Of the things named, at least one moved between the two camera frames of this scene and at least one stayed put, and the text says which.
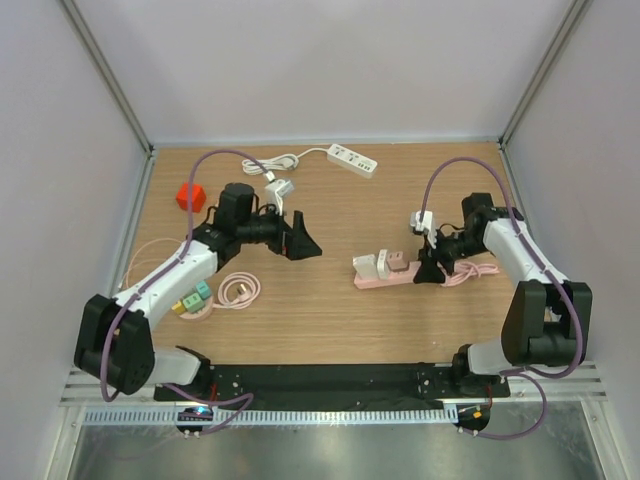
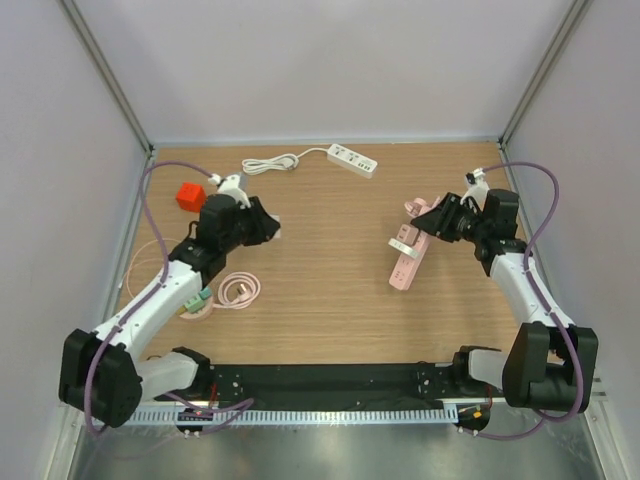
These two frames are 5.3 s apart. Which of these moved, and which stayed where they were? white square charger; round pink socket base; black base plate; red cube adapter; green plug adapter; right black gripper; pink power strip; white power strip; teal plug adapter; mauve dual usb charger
Moved: right black gripper; pink power strip; white square charger; mauve dual usb charger
Stayed: white power strip; black base plate; red cube adapter; round pink socket base; green plug adapter; teal plug adapter
